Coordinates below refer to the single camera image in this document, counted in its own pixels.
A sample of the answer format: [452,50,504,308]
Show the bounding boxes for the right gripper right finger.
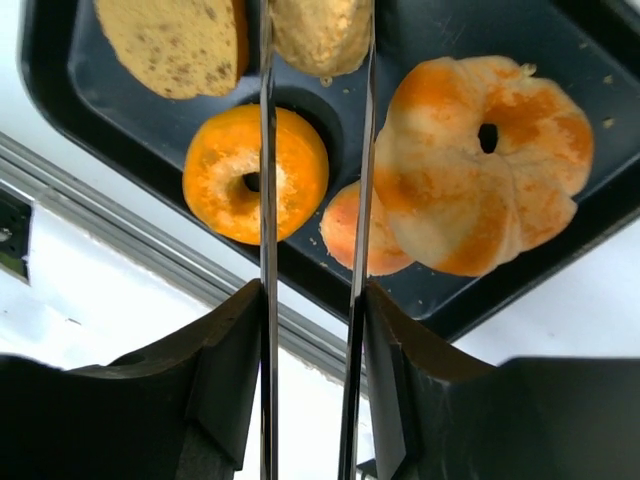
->
[364,284,639,479]

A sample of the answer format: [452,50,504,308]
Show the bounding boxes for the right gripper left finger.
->
[1,281,261,479]

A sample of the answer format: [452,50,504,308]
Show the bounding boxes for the silver metal tongs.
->
[259,1,376,480]

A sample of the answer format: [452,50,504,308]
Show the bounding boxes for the small round tan muffin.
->
[269,0,373,77]

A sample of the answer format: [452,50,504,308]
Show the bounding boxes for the flat brown speckled bread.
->
[94,0,249,100]

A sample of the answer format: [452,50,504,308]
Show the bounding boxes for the small round orange bun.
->
[320,181,413,276]

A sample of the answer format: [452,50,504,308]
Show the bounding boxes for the large swirled orange bun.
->
[374,56,594,277]

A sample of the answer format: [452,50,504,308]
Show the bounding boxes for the black tray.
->
[21,1,639,340]

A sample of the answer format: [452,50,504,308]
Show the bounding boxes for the orange ring donut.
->
[182,104,329,245]

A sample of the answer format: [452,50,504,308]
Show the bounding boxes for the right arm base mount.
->
[0,187,32,283]

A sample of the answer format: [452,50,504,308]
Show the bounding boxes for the aluminium front rail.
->
[1,135,346,382]

